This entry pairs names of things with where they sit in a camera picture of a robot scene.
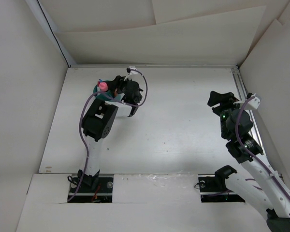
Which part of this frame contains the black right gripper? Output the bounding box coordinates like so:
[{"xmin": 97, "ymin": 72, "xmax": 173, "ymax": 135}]
[{"xmin": 207, "ymin": 90, "xmax": 247, "ymax": 139}]

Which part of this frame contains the pink capped clear tube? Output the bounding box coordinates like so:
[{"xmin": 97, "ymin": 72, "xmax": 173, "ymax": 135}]
[{"xmin": 98, "ymin": 82, "xmax": 109, "ymax": 92}]

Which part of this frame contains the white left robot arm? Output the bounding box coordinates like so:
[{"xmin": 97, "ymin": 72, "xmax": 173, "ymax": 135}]
[{"xmin": 77, "ymin": 72, "xmax": 143, "ymax": 192}]

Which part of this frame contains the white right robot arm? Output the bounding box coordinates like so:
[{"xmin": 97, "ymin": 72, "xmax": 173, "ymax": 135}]
[{"xmin": 207, "ymin": 91, "xmax": 290, "ymax": 232}]

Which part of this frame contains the teal round desk organizer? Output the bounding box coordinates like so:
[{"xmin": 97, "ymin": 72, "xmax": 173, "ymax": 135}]
[{"xmin": 93, "ymin": 80, "xmax": 122, "ymax": 102}]

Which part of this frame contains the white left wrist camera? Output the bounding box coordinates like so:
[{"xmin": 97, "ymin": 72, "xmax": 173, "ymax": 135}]
[{"xmin": 124, "ymin": 66, "xmax": 143, "ymax": 81}]

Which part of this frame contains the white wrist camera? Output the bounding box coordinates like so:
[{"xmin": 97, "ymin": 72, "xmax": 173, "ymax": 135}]
[
  {"xmin": 124, "ymin": 66, "xmax": 143, "ymax": 81},
  {"xmin": 245, "ymin": 93, "xmax": 261, "ymax": 111}
]

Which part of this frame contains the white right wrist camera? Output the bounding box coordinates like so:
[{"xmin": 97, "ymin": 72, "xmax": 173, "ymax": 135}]
[{"xmin": 245, "ymin": 93, "xmax": 261, "ymax": 111}]

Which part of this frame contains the aluminium rail right side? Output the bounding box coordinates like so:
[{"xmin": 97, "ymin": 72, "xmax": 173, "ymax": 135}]
[{"xmin": 230, "ymin": 66, "xmax": 274, "ymax": 173}]

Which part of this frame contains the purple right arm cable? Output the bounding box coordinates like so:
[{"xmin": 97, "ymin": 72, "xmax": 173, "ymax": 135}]
[{"xmin": 234, "ymin": 96, "xmax": 290, "ymax": 213}]

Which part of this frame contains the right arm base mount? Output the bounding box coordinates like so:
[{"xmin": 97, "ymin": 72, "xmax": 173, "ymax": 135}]
[{"xmin": 194, "ymin": 174, "xmax": 245, "ymax": 203}]

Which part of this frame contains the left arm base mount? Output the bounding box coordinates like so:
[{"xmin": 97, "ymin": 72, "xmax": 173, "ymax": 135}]
[{"xmin": 67, "ymin": 174, "xmax": 114, "ymax": 203}]

